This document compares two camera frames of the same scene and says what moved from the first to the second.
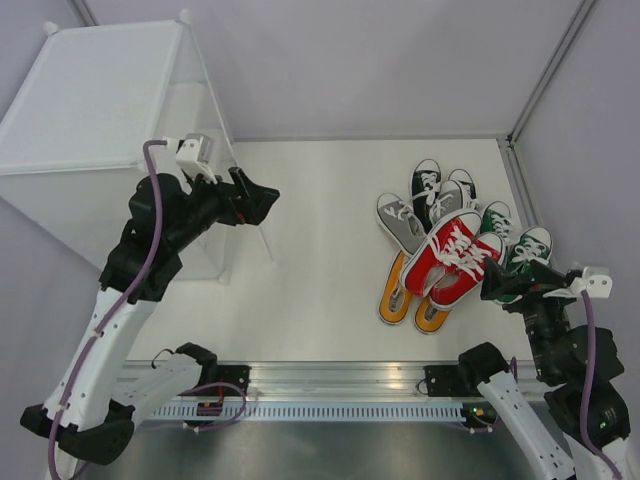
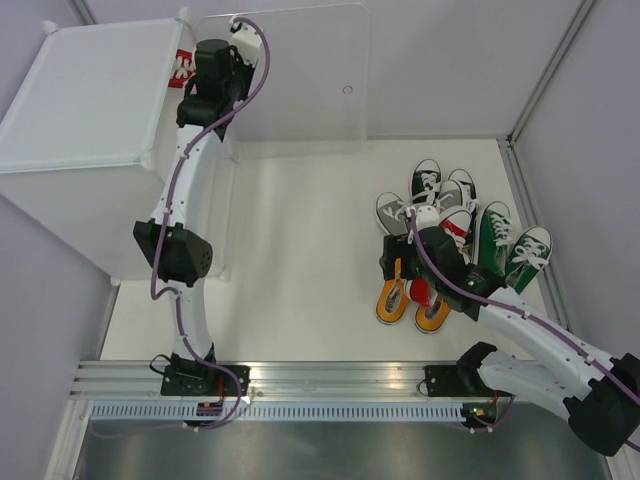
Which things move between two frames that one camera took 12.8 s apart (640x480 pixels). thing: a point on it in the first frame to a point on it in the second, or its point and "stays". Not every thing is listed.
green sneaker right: [535, 243] stays
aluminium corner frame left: [84, 12] stays
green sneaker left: [497, 218] stays
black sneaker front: [425, 178] stays
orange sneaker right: [429, 318] stays
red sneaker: [465, 276] to [456, 223]
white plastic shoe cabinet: [95, 102] stays
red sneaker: [439, 248] to [184, 68]
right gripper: [495, 279] to [396, 246]
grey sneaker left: [400, 222] stays
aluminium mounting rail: [343, 379] stays
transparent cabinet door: [225, 248] to [316, 92]
